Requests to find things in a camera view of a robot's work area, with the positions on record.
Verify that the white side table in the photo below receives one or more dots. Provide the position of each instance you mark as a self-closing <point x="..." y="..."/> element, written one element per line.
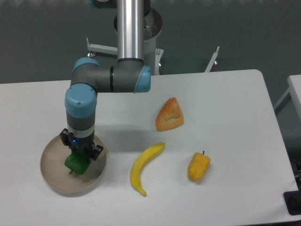
<point x="293" y="92"/>

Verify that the black device at edge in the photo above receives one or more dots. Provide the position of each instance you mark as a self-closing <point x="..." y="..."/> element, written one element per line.
<point x="293" y="202"/>

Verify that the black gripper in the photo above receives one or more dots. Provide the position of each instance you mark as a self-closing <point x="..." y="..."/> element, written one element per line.
<point x="87" y="143"/>

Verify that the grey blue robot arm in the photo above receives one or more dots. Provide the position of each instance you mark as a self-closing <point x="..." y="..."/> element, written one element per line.
<point x="89" y="78"/>

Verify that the yellow orange bell pepper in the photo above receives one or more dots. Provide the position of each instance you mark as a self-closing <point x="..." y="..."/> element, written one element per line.
<point x="197" y="166"/>

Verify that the beige round plate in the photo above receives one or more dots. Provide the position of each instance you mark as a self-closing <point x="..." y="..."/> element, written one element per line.
<point x="61" y="179"/>

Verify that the triangular golden pastry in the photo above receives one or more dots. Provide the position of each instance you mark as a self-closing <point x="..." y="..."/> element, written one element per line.
<point x="170" y="116"/>

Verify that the yellow banana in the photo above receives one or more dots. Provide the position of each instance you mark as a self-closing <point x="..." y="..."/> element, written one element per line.
<point x="143" y="159"/>

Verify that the green bell pepper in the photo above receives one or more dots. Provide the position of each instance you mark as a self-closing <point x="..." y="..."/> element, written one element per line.
<point x="78" y="161"/>

